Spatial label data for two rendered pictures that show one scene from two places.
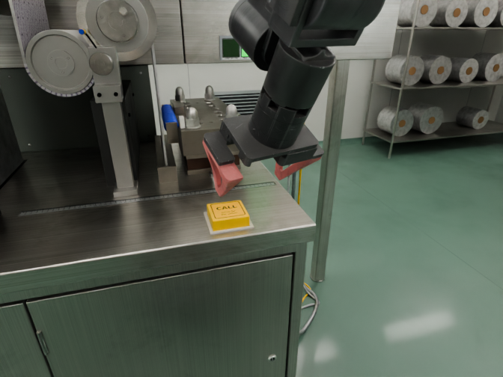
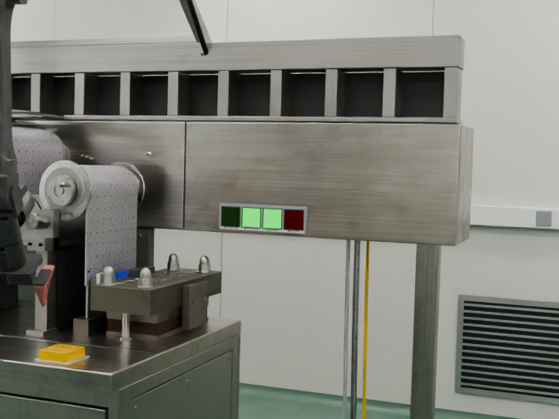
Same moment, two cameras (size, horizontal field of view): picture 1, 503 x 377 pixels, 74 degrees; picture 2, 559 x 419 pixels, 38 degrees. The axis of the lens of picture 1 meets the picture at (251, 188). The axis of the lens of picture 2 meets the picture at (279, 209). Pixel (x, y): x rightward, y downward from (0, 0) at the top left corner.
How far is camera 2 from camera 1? 1.47 m
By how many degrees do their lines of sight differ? 41
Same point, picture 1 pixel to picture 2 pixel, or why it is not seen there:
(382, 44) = (437, 224)
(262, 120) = not seen: outside the picture
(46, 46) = not seen: hidden behind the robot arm
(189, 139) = (96, 293)
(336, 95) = (418, 294)
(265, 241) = (67, 378)
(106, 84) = (42, 236)
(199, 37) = (200, 204)
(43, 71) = not seen: hidden behind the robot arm
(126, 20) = (65, 190)
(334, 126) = (418, 342)
